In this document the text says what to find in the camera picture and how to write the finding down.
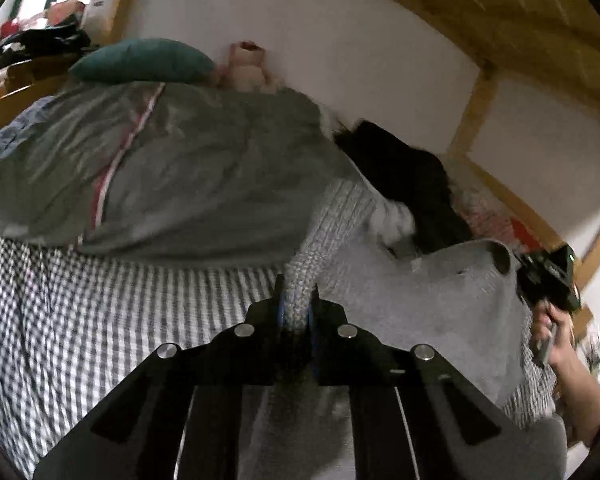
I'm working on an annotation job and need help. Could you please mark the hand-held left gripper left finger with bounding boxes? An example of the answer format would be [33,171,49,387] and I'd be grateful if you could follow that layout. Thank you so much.
[32,275,287,480]

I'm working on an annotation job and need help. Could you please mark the grey duvet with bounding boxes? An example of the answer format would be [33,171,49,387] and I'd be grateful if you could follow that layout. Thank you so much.
[0,80,363,267]

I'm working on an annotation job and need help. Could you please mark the grey cable-knit sweater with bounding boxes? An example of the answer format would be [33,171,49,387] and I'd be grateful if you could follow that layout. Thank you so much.
[250,177,570,480]

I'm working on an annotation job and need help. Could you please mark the white striped cloth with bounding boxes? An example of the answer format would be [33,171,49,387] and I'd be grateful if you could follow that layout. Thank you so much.
[369,199,417,243]

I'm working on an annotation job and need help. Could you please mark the wooden desk with clutter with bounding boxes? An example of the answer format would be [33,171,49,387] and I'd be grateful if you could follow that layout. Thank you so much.
[0,0,98,131]

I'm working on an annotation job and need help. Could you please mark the pink plush toy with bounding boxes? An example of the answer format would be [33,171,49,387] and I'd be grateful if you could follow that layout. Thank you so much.
[212,40,278,95]

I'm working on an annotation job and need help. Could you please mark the black and white checkered bedsheet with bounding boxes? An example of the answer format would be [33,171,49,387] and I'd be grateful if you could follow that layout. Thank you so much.
[0,220,561,478]

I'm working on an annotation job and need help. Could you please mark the wooden bunk bed frame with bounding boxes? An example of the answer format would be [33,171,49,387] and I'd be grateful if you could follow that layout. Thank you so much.
[0,0,600,331]

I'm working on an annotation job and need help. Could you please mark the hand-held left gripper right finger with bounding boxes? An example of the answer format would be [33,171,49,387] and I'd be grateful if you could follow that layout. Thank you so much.
[307,285,568,480]

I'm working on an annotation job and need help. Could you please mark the black clothes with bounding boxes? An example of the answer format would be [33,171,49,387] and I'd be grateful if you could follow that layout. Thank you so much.
[331,119,475,257]

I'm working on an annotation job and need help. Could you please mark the person's right hand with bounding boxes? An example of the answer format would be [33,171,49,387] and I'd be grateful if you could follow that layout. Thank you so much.
[529,301,583,368]

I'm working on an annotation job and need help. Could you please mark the floral pillow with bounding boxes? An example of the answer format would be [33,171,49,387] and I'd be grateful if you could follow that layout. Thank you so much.
[447,157,533,246]

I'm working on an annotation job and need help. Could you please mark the teal pillow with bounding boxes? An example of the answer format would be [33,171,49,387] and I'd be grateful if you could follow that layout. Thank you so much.
[69,37,217,84]

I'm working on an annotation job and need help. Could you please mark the person's right forearm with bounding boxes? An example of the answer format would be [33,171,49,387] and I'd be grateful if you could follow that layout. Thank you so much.
[550,345,600,448]

